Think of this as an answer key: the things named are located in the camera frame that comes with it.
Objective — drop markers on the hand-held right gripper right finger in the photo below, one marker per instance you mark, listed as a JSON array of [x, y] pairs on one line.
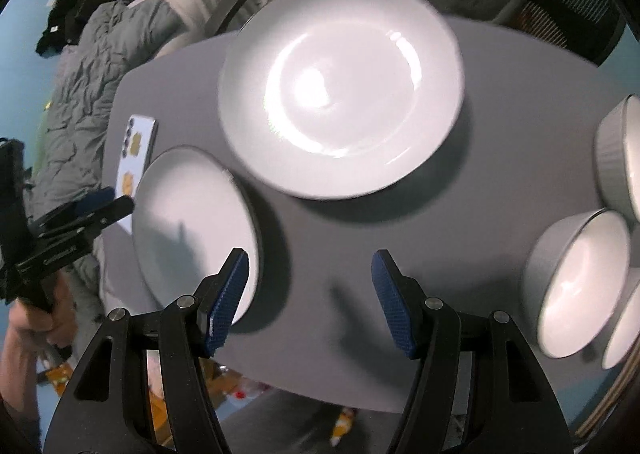
[[392, 306]]

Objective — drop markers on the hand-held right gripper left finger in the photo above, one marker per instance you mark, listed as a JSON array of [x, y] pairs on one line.
[[227, 301]]

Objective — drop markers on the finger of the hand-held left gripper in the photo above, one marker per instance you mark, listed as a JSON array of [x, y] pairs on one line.
[[75, 239], [95, 200]]

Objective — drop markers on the white plate dark rim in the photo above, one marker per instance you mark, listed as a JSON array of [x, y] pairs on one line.
[[190, 224]]

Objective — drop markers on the stack of white plates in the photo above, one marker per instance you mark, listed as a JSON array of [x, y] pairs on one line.
[[585, 284]]

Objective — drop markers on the large white plate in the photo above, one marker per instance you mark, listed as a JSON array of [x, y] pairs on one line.
[[340, 83]]

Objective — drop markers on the white bowl dark rim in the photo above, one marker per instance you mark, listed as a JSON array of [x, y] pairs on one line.
[[627, 329]]

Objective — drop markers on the white ribbed bowl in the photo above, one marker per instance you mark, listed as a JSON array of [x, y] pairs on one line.
[[617, 153]]

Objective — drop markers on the person's left hand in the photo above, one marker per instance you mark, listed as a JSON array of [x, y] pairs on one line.
[[62, 319]]

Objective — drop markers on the white smartphone with stickers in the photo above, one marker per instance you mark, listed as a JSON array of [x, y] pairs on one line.
[[142, 133]]

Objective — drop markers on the grey quilted blanket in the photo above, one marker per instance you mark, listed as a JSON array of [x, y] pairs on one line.
[[85, 83]]

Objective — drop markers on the orange white packet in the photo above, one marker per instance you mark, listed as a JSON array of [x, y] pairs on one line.
[[342, 426]]

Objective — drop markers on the black clothes pile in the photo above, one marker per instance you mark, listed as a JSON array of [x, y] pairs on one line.
[[65, 18]]

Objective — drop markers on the black mesh office chair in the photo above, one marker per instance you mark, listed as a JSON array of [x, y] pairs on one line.
[[585, 18]]

